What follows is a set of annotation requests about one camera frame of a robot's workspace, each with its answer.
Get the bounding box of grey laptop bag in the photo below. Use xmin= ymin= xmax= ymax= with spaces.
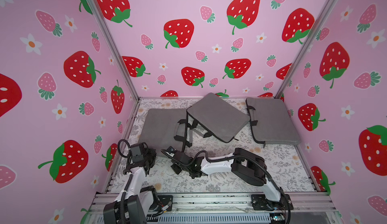
xmin=186 ymin=93 xmax=250 ymax=143
xmin=139 ymin=109 xmax=192 ymax=153
xmin=246 ymin=97 xmax=301 ymax=145

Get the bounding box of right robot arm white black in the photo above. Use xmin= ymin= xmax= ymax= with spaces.
xmin=161 ymin=146 xmax=294 ymax=211

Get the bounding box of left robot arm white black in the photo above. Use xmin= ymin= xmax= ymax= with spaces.
xmin=103 ymin=139 xmax=156 ymax=224

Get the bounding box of white ribbed vent strip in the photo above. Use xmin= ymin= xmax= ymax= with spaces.
xmin=147 ymin=213 xmax=272 ymax=224

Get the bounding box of floral patterned table mat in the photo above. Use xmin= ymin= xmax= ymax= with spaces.
xmin=109 ymin=98 xmax=316 ymax=193

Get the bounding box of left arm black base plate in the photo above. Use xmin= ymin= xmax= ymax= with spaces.
xmin=149 ymin=195 xmax=173 ymax=212

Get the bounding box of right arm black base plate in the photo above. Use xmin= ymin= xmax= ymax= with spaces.
xmin=251 ymin=194 xmax=294 ymax=211

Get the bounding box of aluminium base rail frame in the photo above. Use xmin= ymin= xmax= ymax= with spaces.
xmin=81 ymin=192 xmax=344 ymax=224

